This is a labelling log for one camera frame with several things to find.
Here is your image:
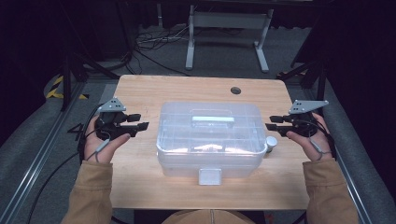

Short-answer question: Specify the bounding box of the white metal desk frame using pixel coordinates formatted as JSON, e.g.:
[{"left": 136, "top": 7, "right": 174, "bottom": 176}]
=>
[{"left": 185, "top": 4, "right": 275, "bottom": 74}]

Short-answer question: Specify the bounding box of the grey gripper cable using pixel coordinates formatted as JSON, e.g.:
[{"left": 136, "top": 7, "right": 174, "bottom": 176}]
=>
[
  {"left": 85, "top": 130, "right": 111, "bottom": 162},
  {"left": 309, "top": 138, "right": 332, "bottom": 161}
]

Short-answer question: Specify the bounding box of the person's left hand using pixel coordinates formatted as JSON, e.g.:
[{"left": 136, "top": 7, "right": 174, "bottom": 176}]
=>
[{"left": 83, "top": 116, "right": 132, "bottom": 165}]

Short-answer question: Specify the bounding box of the small white bottle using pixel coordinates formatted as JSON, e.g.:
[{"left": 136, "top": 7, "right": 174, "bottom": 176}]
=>
[{"left": 265, "top": 135, "right": 278, "bottom": 154}]

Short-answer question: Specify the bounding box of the person's right hand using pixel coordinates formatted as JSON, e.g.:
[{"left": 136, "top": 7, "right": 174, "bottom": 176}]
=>
[{"left": 285, "top": 112, "right": 335, "bottom": 162}]

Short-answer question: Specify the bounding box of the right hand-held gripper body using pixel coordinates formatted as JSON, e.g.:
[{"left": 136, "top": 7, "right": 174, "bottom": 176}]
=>
[{"left": 279, "top": 99, "right": 330, "bottom": 138}]

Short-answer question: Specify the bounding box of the clear plastic storage box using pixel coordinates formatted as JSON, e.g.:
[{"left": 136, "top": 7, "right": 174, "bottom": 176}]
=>
[{"left": 156, "top": 101, "right": 269, "bottom": 187}]

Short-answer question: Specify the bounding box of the black metal stand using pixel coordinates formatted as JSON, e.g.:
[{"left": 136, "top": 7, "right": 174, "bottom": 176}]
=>
[
  {"left": 60, "top": 52, "right": 120, "bottom": 113},
  {"left": 276, "top": 59, "right": 328, "bottom": 101}
]

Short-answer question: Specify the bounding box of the bundle of floor cables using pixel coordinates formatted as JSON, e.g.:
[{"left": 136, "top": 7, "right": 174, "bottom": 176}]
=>
[{"left": 134, "top": 26, "right": 191, "bottom": 76}]

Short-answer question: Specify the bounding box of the yellow black hazard tape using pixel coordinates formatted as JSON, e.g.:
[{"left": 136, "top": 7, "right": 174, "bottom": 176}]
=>
[{"left": 46, "top": 75, "right": 90, "bottom": 101}]

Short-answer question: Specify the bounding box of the aluminium rail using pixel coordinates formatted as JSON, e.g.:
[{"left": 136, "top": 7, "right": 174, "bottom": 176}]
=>
[
  {"left": 303, "top": 87, "right": 373, "bottom": 224},
  {"left": 0, "top": 82, "right": 87, "bottom": 224}
]

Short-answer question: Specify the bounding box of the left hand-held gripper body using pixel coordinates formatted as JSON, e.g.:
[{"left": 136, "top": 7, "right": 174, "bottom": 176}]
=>
[{"left": 94, "top": 97, "right": 138, "bottom": 142}]

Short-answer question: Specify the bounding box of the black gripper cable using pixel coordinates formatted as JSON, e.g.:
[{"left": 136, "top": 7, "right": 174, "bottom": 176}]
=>
[
  {"left": 321, "top": 122, "right": 338, "bottom": 161},
  {"left": 26, "top": 104, "right": 106, "bottom": 224}
]

